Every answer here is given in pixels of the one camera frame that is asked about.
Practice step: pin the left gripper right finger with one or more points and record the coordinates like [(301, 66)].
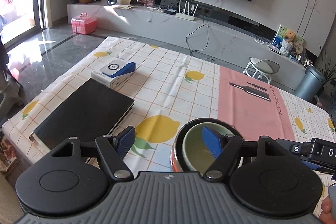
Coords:
[(225, 150)]

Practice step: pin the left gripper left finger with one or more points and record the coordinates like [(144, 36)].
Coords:
[(111, 152)]

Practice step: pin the green ceramic bowl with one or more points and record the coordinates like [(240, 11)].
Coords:
[(195, 153)]

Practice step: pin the orange steel bowl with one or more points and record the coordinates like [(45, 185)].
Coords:
[(176, 158)]

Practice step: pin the person's hand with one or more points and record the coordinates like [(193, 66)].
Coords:
[(326, 215)]

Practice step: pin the black notebook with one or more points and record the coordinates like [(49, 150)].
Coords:
[(91, 111)]

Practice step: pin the grey trash bin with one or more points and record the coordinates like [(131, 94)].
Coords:
[(310, 84)]

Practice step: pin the white blue box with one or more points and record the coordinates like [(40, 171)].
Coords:
[(114, 73)]

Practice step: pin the lemon pattern tablecloth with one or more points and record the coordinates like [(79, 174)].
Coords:
[(170, 89)]

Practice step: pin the tall floor plant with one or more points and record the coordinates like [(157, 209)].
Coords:
[(325, 67)]

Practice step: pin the grey white stool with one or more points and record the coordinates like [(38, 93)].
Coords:
[(261, 69)]

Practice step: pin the teddy bear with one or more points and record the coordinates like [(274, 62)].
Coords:
[(287, 43)]

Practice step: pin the pink storage case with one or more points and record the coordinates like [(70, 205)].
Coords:
[(83, 24)]

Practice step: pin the white wifi router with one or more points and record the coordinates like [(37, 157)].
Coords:
[(187, 12)]

